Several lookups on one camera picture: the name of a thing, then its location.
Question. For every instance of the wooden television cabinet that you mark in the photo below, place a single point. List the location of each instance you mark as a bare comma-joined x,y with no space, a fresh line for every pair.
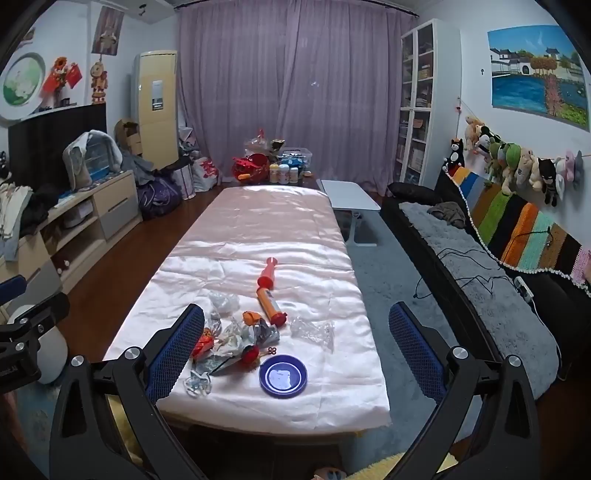
101,217

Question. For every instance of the yellow fluffy mat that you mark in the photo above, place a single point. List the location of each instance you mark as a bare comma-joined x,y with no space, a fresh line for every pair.
122,429

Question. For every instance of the orange snack wrapper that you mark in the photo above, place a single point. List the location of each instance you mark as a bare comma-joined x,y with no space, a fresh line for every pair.
203,345

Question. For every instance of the purple bag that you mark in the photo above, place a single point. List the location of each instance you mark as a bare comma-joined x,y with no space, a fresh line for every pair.
159,198

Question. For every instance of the grey covered pet carrier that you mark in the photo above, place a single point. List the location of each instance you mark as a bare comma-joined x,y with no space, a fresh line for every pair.
90,154

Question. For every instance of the striped crochet blanket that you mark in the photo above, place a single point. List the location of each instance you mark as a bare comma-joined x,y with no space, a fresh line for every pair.
508,221

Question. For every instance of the black sofa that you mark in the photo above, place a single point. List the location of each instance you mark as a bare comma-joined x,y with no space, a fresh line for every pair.
554,295

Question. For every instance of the purple curtain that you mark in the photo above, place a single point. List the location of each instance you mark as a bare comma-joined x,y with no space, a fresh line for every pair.
295,92

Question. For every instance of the red basket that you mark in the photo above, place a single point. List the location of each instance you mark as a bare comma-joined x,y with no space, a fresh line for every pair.
249,168

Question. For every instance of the clear storage box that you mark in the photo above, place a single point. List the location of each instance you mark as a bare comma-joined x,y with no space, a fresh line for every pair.
298,159

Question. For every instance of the round green wall picture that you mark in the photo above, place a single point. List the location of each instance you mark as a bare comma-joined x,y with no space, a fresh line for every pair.
21,85

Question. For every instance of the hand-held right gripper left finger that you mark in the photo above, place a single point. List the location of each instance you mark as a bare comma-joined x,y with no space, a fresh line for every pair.
178,353

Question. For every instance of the clear plastic wrapper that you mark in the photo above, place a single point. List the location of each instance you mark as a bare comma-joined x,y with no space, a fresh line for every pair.
314,331

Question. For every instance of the white red shopping bag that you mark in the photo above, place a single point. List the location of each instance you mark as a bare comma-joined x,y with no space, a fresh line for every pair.
205,173

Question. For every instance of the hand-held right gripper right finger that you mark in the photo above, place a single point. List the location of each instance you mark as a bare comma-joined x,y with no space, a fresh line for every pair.
415,353

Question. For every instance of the dark cloth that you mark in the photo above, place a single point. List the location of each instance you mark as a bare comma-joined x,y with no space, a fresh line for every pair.
448,213

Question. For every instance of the blue round lid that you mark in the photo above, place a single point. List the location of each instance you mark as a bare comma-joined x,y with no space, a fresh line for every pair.
284,374

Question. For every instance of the black television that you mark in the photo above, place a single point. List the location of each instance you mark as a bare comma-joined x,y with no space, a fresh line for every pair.
46,143

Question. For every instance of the landscape painting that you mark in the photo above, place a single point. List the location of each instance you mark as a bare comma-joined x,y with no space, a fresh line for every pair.
535,74

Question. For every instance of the grey rug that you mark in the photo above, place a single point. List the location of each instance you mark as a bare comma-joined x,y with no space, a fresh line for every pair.
392,277

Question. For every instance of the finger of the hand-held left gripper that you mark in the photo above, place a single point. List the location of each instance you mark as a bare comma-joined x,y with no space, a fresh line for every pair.
11,288
44,309

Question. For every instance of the clear plastic bag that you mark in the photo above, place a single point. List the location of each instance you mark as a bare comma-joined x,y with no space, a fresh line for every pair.
225,302
256,145

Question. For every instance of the red round wrapper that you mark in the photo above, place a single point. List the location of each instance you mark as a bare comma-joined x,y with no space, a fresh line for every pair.
249,355

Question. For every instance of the white power strip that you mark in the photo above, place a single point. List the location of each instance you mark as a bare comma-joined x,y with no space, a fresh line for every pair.
524,287

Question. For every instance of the grey fluffy blanket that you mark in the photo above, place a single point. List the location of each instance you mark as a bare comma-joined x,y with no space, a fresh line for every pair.
485,286

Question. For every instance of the pink blue plush toy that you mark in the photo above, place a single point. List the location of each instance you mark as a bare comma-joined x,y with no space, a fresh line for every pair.
330,474

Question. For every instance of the red wall decoration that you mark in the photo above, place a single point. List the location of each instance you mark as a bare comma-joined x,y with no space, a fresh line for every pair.
62,78

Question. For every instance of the white bookcase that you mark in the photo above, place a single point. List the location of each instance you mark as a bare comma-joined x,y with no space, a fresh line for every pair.
422,106

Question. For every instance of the pile of grey clothes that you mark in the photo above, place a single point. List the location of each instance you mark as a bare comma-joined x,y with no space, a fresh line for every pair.
138,166

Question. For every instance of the wall scroll poster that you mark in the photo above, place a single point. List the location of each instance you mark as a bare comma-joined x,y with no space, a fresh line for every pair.
107,30

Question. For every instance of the white cylinder container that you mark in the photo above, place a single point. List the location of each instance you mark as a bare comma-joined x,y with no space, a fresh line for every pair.
48,353

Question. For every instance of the cardboard box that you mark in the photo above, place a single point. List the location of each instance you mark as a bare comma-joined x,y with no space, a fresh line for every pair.
128,134

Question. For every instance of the pink satin table cloth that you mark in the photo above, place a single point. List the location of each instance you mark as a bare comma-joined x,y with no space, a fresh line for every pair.
258,230

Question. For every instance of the row of plush toys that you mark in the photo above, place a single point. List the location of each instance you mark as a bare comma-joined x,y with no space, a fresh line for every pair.
512,161

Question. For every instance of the orange red plunger tube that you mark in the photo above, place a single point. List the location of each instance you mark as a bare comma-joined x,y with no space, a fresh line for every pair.
268,295

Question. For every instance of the clear plastic blister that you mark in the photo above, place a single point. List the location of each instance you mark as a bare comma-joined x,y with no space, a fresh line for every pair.
198,384

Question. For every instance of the yellow standing air conditioner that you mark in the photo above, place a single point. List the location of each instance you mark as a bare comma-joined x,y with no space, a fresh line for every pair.
154,110

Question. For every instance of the white folding table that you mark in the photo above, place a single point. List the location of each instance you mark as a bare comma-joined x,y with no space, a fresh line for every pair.
348,196

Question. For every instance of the hanging doll ornament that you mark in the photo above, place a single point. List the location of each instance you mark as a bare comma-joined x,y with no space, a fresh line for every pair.
98,78

